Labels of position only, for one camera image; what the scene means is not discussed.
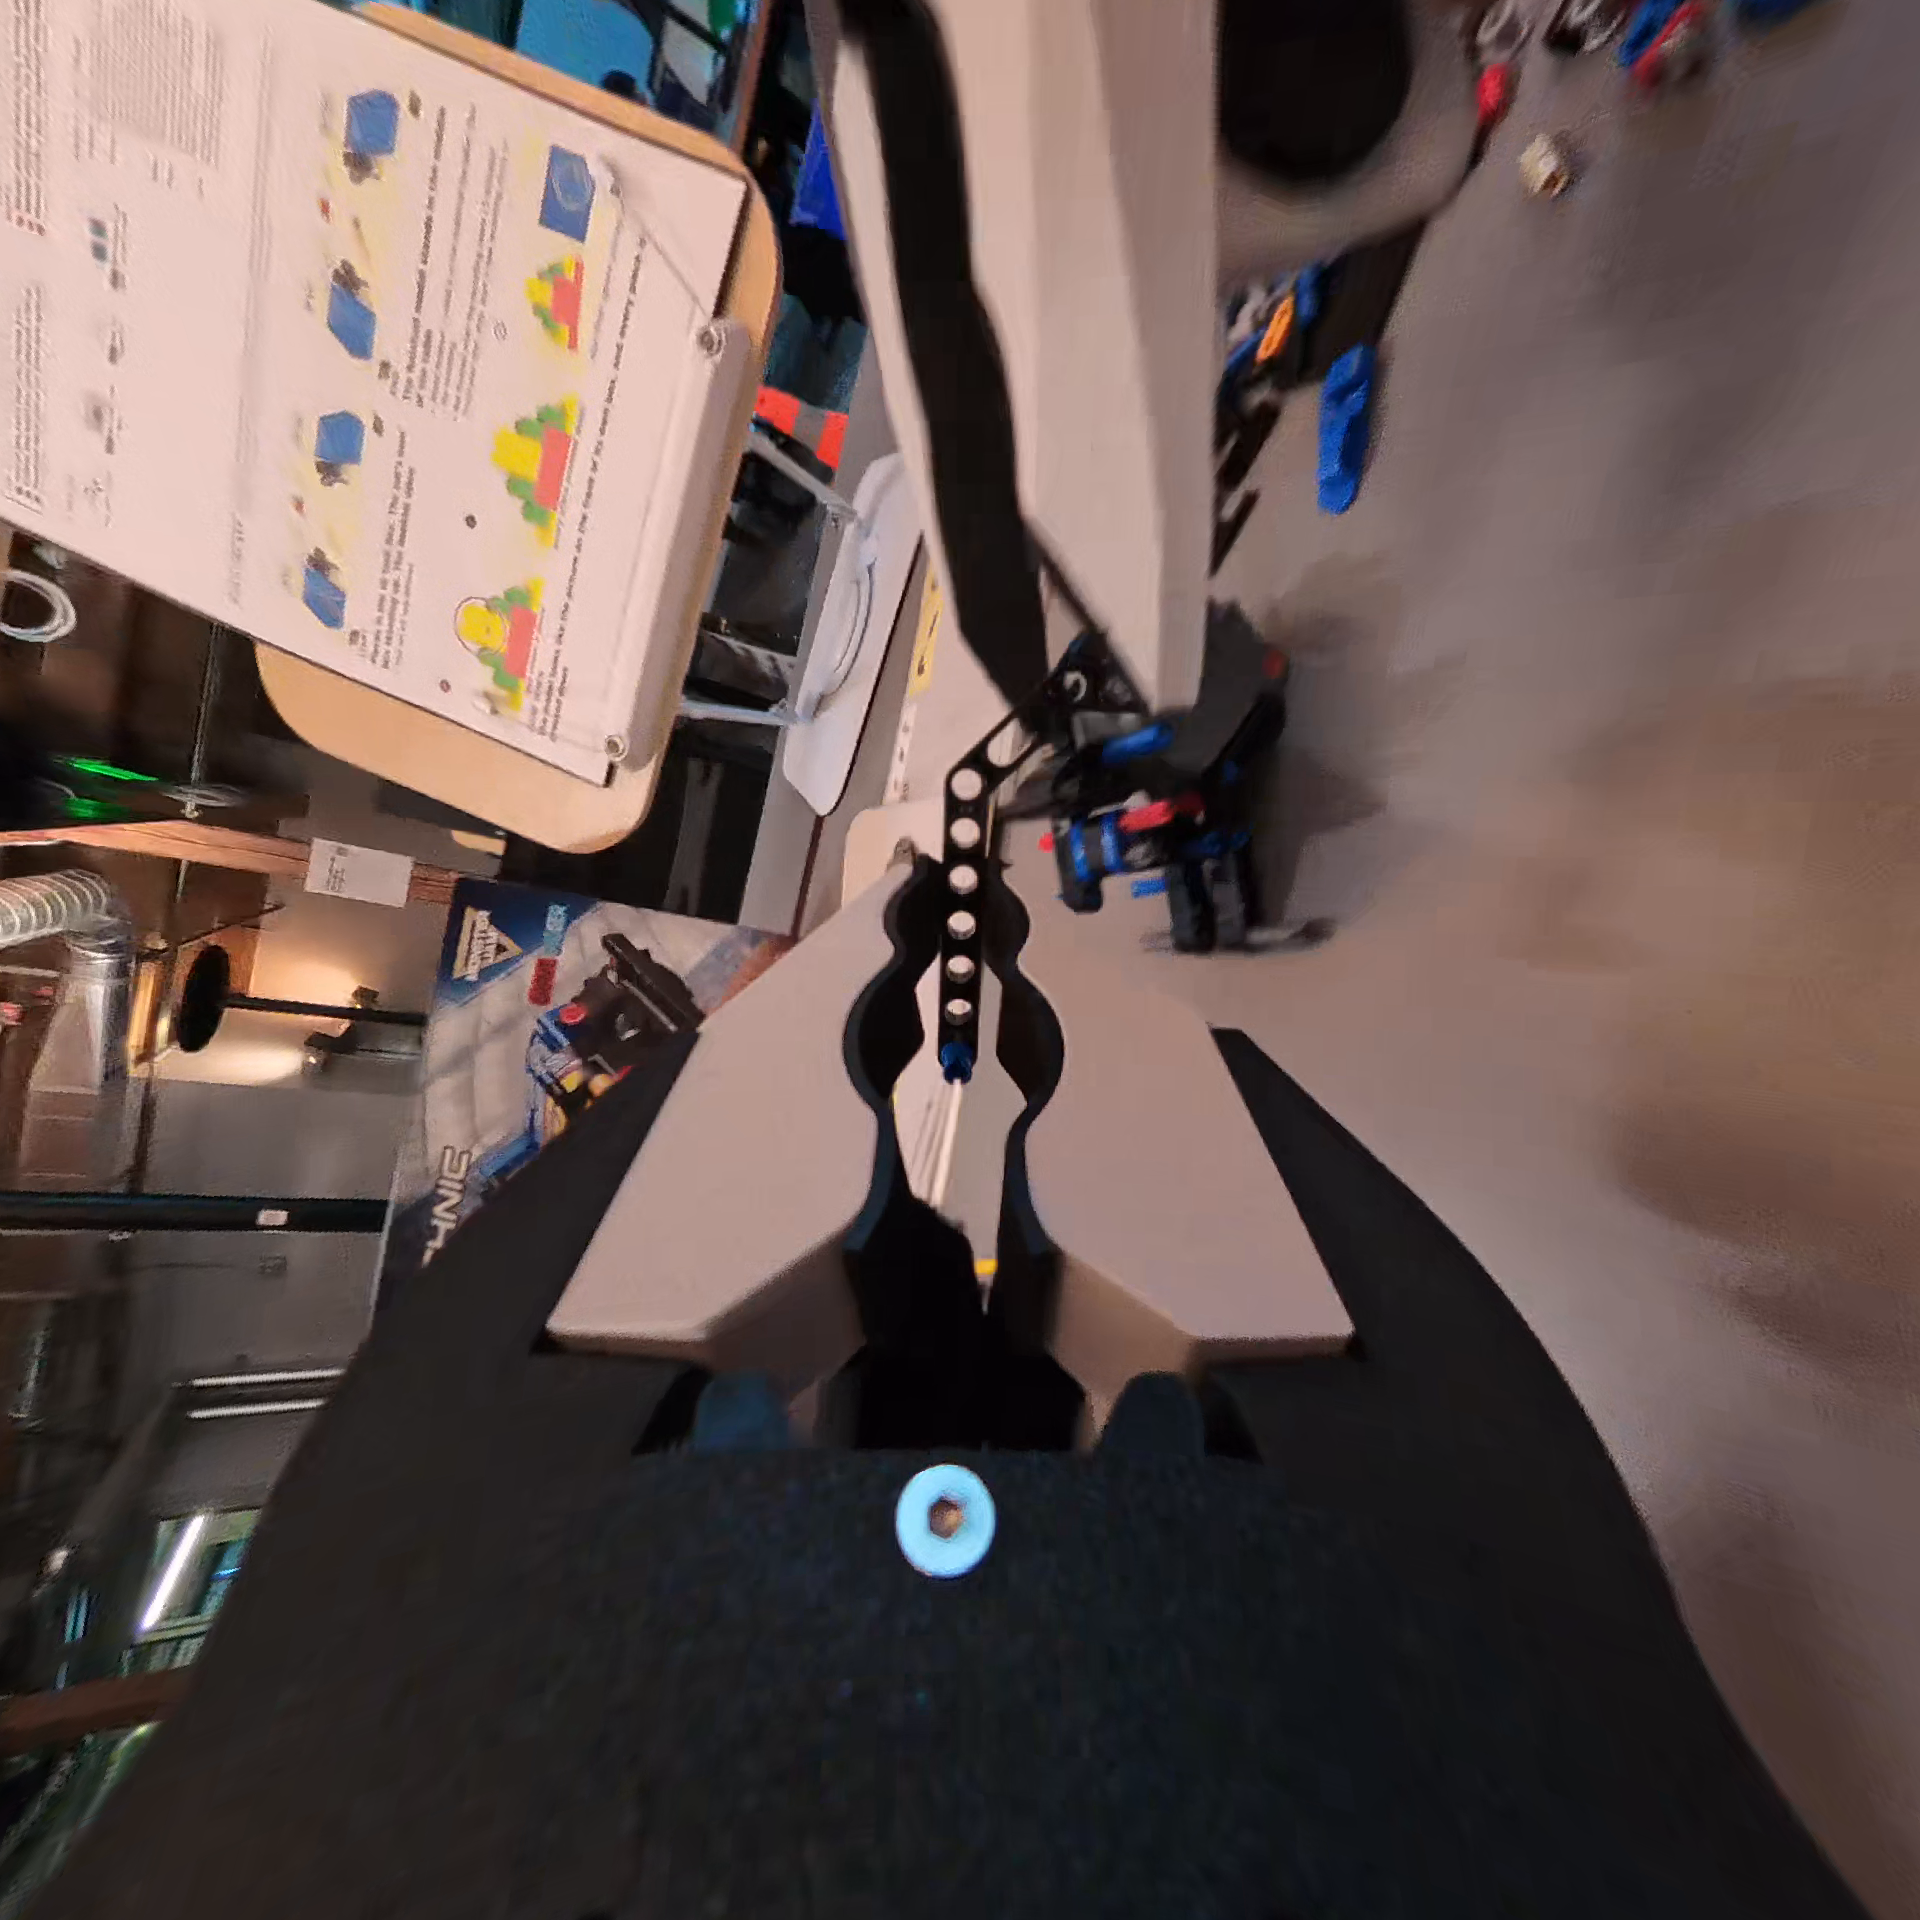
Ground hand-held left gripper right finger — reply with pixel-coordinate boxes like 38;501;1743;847
978;876;1360;1451

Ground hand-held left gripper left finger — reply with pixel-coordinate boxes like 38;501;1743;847
544;863;988;1451

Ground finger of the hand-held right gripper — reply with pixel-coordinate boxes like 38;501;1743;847
926;0;1221;710
829;0;1056;701

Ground lego motor chassis assembly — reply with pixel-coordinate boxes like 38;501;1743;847
1043;601;1301;958

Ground black bent lego beam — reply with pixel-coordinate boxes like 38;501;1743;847
937;636;1143;1086

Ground pile of small lego pins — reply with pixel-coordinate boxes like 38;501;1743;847
1213;255;1339;573

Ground blue curved lego panel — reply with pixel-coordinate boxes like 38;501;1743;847
1314;343;1382;517

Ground lego set box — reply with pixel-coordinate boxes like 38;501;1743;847
375;876;798;1309

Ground lego instruction booklet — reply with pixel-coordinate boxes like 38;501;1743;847
841;547;963;911

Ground orange traffic cone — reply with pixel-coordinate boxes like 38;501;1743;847
751;382;852;470

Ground cluster of red blue connectors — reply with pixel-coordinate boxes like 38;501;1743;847
1462;0;1818;131

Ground white paper label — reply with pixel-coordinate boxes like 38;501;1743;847
306;840;417;908

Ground black metal pole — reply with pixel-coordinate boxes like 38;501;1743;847
0;1193;396;1237

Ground instruction sheet board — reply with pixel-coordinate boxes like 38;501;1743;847
0;0;787;858

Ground silver ventilation duct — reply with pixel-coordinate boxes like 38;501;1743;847
0;871;141;1117

